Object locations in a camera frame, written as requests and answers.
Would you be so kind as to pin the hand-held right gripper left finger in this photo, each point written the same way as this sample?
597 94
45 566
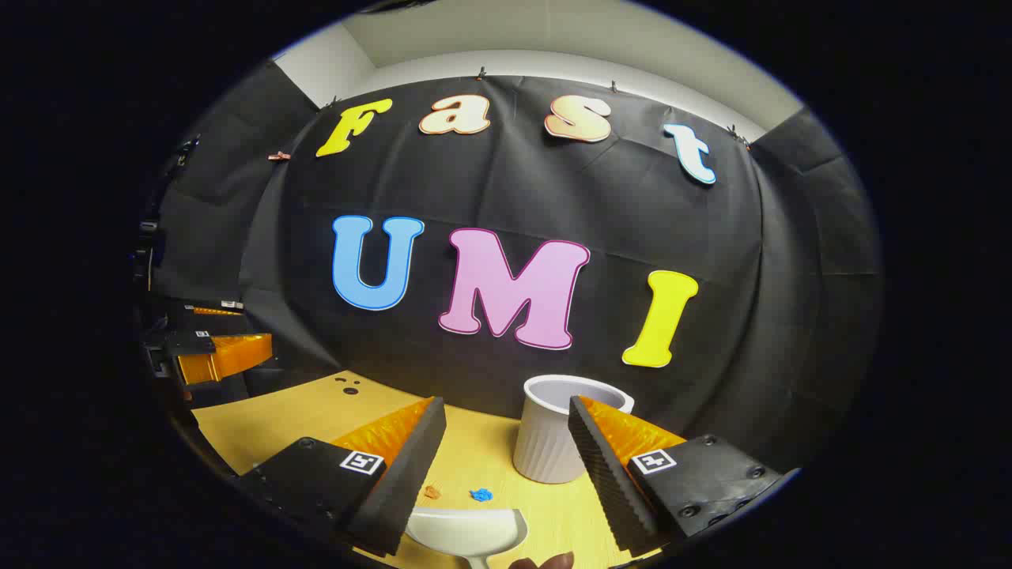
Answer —
411 474

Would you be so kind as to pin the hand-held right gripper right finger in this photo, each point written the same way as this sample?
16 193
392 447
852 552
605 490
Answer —
605 474

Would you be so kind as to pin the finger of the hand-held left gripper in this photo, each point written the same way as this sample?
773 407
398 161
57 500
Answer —
202 320
229 356

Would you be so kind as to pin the white ribbed garbage bin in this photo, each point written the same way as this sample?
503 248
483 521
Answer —
545 442

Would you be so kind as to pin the blue paper trash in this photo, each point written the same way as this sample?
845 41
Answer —
481 495

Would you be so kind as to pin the white plastic dustpan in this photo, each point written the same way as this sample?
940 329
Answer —
466 533

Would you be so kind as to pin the wooden desktop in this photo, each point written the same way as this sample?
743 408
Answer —
316 419

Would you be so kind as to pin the black backdrop cloth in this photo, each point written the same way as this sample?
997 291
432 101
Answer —
553 197

